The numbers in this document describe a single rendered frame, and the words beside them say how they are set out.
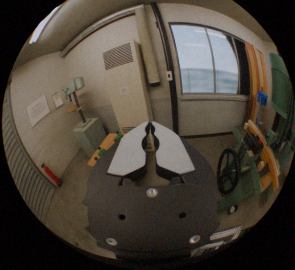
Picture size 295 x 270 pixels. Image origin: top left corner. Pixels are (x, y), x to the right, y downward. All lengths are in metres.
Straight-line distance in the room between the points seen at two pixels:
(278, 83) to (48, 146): 2.93
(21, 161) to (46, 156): 0.83
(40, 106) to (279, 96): 2.87
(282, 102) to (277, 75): 0.13
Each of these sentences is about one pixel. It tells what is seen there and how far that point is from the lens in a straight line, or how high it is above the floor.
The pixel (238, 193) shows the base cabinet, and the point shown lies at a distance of 0.82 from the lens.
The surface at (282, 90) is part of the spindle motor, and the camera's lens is 0.62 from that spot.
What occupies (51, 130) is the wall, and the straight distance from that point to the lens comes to 2.38.
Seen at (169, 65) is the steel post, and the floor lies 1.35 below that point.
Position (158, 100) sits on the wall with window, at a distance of 1.57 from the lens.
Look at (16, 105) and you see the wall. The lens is 2.36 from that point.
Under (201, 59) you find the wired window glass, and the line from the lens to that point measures 1.67.
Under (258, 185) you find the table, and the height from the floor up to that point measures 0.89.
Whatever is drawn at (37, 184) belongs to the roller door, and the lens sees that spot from 2.48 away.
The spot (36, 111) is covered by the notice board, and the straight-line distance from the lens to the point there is 2.30.
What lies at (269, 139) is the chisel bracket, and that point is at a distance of 0.70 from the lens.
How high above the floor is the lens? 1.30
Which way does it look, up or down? 29 degrees down
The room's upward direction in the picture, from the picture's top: 11 degrees counter-clockwise
